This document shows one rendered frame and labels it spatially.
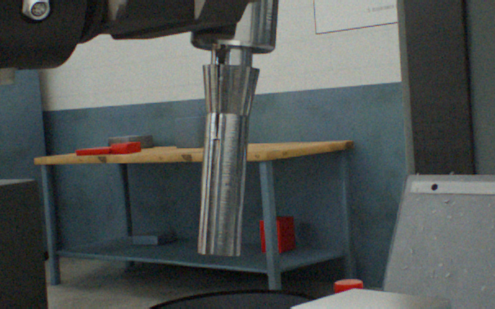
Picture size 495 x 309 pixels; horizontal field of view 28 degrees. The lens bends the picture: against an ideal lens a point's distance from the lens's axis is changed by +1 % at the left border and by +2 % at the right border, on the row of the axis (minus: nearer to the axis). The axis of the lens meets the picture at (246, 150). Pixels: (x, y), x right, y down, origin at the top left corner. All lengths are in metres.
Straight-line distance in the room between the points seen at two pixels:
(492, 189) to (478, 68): 0.11
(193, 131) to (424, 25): 5.46
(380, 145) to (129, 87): 2.32
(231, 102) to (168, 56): 6.46
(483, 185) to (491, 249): 0.06
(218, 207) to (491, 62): 0.41
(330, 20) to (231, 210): 5.43
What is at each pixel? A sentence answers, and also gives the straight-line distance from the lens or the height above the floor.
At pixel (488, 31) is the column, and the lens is 0.88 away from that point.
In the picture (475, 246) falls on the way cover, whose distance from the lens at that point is 0.86.
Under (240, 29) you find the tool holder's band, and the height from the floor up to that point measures 1.20.
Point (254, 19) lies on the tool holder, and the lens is 0.52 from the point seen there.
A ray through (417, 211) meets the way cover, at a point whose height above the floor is 1.05.
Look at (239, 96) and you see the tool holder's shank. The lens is 0.52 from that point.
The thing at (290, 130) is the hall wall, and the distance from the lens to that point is 6.16.
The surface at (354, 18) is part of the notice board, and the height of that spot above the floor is 1.59.
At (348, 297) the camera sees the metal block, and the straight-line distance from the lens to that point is 0.51.
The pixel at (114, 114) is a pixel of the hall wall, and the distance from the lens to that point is 7.47.
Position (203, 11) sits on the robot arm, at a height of 1.21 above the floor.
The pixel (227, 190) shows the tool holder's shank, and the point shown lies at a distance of 0.52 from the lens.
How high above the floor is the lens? 1.17
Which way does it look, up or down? 3 degrees down
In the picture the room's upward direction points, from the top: 4 degrees counter-clockwise
